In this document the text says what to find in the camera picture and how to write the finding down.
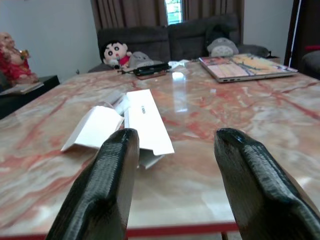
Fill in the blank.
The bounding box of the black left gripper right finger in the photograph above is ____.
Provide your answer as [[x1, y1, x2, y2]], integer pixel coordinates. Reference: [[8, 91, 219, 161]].
[[214, 127, 320, 240]]

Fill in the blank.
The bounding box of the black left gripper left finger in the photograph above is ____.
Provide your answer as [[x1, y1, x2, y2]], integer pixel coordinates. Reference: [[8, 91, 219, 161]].
[[46, 127, 140, 240]]

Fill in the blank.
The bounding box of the long white cardboard box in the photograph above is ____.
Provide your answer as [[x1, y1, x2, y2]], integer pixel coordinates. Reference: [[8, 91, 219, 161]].
[[123, 88, 175, 170]]

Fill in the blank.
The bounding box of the marble pattern folding table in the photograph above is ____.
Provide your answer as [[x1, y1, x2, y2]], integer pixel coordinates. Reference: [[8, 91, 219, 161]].
[[0, 56, 320, 240]]

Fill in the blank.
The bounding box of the black low TV console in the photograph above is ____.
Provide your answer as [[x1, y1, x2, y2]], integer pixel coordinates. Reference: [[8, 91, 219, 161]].
[[0, 74, 60, 120]]

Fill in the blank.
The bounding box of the flat magazine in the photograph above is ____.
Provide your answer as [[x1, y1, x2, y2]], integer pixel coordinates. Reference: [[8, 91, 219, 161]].
[[0, 81, 45, 96]]

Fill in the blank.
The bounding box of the silver laptop with stickers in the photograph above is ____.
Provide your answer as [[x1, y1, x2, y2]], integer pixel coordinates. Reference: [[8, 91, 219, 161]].
[[198, 53, 299, 84]]

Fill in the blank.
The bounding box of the cartoon boy plush doll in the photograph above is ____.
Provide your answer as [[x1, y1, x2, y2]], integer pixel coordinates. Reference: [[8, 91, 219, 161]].
[[102, 40, 133, 70]]

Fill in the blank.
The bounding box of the small grey Totoro plush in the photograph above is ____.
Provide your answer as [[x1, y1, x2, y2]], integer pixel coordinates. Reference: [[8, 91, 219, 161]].
[[128, 51, 163, 69]]

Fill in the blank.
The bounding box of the white crumpled plastic bag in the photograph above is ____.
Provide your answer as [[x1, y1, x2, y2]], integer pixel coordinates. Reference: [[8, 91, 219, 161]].
[[168, 59, 191, 70]]

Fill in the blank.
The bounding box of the large grey Totoro plush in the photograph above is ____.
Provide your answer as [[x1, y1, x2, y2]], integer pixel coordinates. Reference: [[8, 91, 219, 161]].
[[206, 37, 240, 58]]

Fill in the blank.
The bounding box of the red gold laughing Buddha statue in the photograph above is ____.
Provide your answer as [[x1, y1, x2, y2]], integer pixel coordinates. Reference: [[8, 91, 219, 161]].
[[0, 31, 40, 87]]

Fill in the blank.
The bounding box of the dark grey fabric sofa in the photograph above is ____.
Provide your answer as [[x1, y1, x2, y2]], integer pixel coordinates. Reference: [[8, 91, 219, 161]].
[[87, 13, 271, 74]]

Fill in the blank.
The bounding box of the brown curtain panel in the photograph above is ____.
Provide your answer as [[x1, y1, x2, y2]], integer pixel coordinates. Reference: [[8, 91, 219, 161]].
[[181, 0, 245, 26], [90, 0, 168, 29]]

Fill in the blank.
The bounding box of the window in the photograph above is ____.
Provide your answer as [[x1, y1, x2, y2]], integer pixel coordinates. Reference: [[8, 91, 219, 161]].
[[164, 0, 185, 26]]

